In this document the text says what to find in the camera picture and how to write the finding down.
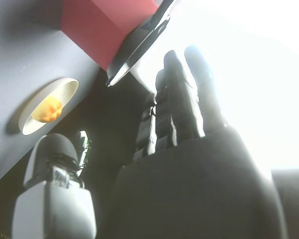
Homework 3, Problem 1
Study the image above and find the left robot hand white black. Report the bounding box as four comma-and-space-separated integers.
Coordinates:
11, 44, 290, 239

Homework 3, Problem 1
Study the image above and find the black cast iron skillet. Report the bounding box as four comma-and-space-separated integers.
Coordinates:
106, 0, 175, 87

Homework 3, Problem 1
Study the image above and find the golden brown bread roll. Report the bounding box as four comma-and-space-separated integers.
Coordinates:
31, 96, 64, 123

